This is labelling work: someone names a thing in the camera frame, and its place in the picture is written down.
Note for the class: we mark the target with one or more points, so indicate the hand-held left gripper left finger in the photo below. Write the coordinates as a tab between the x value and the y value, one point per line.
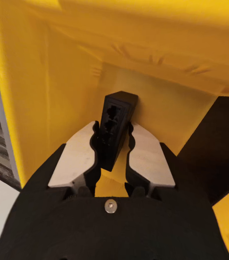
75	158

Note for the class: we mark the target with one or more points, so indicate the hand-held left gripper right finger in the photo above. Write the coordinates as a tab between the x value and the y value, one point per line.
149	160

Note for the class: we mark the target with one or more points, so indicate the black ethernet port hub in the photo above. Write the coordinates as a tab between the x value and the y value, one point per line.
114	126

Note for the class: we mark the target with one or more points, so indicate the yellow plastic bin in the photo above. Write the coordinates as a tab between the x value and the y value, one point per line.
65	81

